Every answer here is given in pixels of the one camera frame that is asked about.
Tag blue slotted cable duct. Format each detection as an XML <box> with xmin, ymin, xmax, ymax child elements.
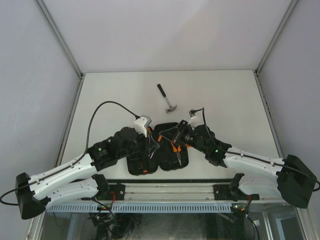
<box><xmin>47</xmin><ymin>202</ymin><xmax>232</xmax><ymax>214</ymax></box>

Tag black plastic tool case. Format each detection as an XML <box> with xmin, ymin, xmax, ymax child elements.
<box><xmin>126</xmin><ymin>122</ymin><xmax>189</xmax><ymax>176</ymax></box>

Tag aluminium front frame rail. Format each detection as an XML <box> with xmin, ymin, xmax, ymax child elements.
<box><xmin>36</xmin><ymin>181</ymin><xmax>308</xmax><ymax>202</ymax></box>

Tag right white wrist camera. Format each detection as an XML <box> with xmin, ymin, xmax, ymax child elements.
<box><xmin>188</xmin><ymin>109</ymin><xmax>200</xmax><ymax>129</ymax></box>

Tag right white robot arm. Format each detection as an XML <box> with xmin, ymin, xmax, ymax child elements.
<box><xmin>159</xmin><ymin>120</ymin><xmax>318</xmax><ymax>209</ymax></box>

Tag left black camera cable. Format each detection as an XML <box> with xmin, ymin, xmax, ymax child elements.
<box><xmin>0</xmin><ymin>100</ymin><xmax>141</xmax><ymax>207</ymax></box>

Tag black orange handled screwdriver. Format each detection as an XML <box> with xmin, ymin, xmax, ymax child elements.
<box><xmin>141</xmin><ymin>160</ymin><xmax>149</xmax><ymax>174</ymax></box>

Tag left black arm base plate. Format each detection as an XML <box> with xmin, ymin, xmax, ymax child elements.
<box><xmin>96</xmin><ymin>183</ymin><xmax>126</xmax><ymax>201</ymax></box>

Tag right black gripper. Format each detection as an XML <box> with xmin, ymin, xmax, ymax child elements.
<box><xmin>160</xmin><ymin>120</ymin><xmax>208</xmax><ymax>155</ymax></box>

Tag black handled claw hammer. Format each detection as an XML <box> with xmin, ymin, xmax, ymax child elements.
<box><xmin>157</xmin><ymin>84</ymin><xmax>177</xmax><ymax>113</ymax></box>

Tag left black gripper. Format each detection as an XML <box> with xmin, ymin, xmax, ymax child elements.
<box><xmin>117</xmin><ymin>127</ymin><xmax>159</xmax><ymax>160</ymax></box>

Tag black camera cable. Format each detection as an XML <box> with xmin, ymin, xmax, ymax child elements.
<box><xmin>0</xmin><ymin>100</ymin><xmax>141</xmax><ymax>207</ymax></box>
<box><xmin>191</xmin><ymin>106</ymin><xmax>320</xmax><ymax>193</ymax></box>

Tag right black camera cable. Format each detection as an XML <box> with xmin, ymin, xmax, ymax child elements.
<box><xmin>191</xmin><ymin>106</ymin><xmax>320</xmax><ymax>193</ymax></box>

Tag orange handled needle-nose pliers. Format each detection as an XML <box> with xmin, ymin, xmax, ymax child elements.
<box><xmin>171</xmin><ymin>143</ymin><xmax>182</xmax><ymax>166</ymax></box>

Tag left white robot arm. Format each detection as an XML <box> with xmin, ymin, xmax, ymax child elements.
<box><xmin>15</xmin><ymin>127</ymin><xmax>160</xmax><ymax>220</ymax></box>

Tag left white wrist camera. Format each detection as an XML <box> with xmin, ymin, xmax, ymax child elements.
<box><xmin>133</xmin><ymin>115</ymin><xmax>152</xmax><ymax>138</ymax></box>

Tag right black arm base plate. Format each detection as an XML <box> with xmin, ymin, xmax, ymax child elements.
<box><xmin>213</xmin><ymin>184</ymin><xmax>250</xmax><ymax>202</ymax></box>

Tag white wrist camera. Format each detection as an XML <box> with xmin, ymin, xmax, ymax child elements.
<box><xmin>188</xmin><ymin>109</ymin><xmax>200</xmax><ymax>129</ymax></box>
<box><xmin>133</xmin><ymin>115</ymin><xmax>152</xmax><ymax>138</ymax></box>

